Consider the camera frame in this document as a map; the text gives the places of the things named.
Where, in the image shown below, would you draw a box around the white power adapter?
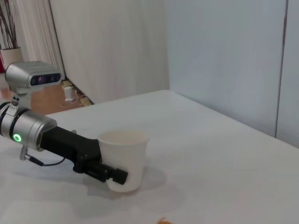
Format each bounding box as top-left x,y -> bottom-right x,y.
64,86 -> 78,103

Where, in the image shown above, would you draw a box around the white floor vase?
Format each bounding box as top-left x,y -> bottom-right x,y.
0,46 -> 23,70

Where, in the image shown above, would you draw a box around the dry brown twigs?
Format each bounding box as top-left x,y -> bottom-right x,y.
0,0 -> 19,50

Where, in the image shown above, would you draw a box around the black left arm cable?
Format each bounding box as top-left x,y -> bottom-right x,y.
20,147 -> 68,167

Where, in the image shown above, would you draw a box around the white paper cup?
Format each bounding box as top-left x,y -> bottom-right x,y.
97,131 -> 150,193

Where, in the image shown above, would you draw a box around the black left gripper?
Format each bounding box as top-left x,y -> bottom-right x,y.
41,127 -> 129,186

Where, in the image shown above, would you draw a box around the white pleated curtain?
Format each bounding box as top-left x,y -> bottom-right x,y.
14,0 -> 64,72

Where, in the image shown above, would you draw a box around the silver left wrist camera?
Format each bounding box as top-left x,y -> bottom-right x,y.
5,61 -> 63,109

